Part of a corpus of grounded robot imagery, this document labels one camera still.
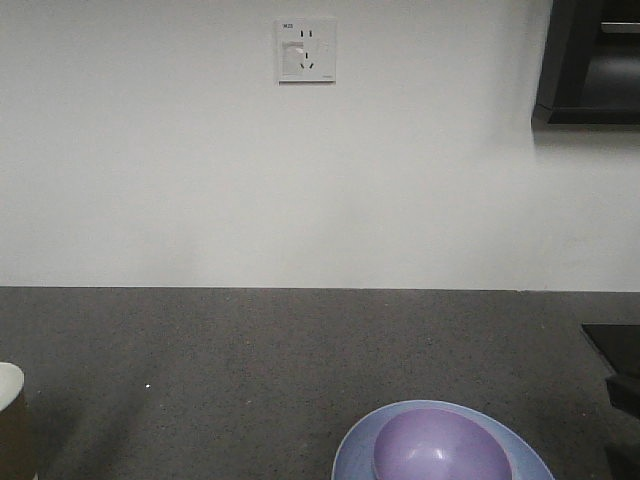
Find purple plastic bowl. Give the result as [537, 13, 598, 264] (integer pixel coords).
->
[372, 408, 513, 479]

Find light blue plastic plate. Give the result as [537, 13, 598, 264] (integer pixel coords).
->
[331, 399, 554, 480]

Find brown paper cup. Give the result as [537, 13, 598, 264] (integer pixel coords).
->
[1, 362, 39, 480]

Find black glass cooktop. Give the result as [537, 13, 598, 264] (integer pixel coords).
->
[582, 324, 640, 378]

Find white wall socket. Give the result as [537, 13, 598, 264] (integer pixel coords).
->
[274, 17, 337, 84]

